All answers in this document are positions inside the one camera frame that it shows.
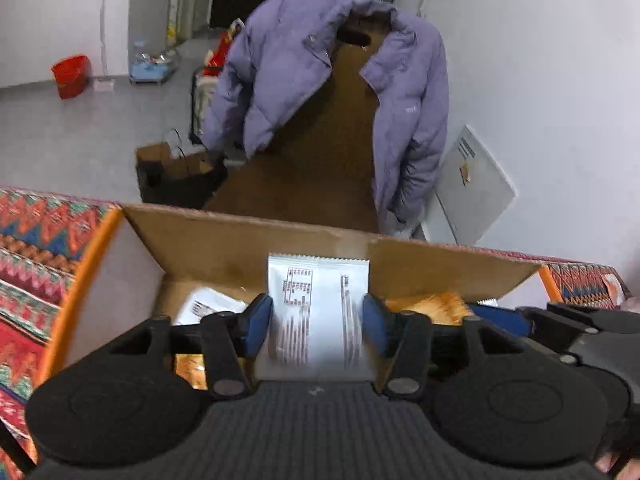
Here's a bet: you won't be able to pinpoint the plain brown cardboard box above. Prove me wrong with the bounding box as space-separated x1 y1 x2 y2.
135 142 229 209

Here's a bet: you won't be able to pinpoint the black framed trolley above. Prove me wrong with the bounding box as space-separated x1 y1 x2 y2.
189 67 222 144

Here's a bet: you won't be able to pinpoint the pile of snack packets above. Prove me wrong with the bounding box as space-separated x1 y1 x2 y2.
172 287 473 392

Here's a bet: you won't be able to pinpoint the white flat board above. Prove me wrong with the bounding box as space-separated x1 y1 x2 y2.
425 125 517 247

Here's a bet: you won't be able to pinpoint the red bag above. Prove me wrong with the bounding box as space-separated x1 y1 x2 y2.
205 19 246 69

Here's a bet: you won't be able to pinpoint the silver snack packet black print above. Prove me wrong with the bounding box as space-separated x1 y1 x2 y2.
255 253 377 382

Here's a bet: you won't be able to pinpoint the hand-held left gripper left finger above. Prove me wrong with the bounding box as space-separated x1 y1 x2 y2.
107 294 274 402

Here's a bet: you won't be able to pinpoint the paper bag black handles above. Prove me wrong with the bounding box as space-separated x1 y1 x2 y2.
162 129 217 182

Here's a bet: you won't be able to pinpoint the orange edged cardboard box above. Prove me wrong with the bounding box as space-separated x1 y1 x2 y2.
32 203 566 411

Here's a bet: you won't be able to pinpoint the blue tray with bottles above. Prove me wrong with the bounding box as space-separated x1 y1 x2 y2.
129 37 181 85

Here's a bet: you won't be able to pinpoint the person's right hand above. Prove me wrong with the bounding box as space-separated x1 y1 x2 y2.
595 447 633 478

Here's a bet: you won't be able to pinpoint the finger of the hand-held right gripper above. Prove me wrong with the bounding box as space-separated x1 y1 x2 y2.
470 304 601 367
547 301 640 335

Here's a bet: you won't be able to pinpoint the colourful zigzag patterned blanket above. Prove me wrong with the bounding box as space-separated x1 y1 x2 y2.
0 187 633 480

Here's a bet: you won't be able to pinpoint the brown wooden chair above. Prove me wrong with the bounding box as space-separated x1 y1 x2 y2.
205 10 396 235

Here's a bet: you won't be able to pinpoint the red plastic bucket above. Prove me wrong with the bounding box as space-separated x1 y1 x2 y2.
51 55 92 100

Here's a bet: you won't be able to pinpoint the purple puffer jacket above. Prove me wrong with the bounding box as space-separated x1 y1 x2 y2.
202 0 451 236

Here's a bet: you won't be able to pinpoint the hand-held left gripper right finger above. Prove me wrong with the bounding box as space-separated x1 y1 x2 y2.
362 292 526 402

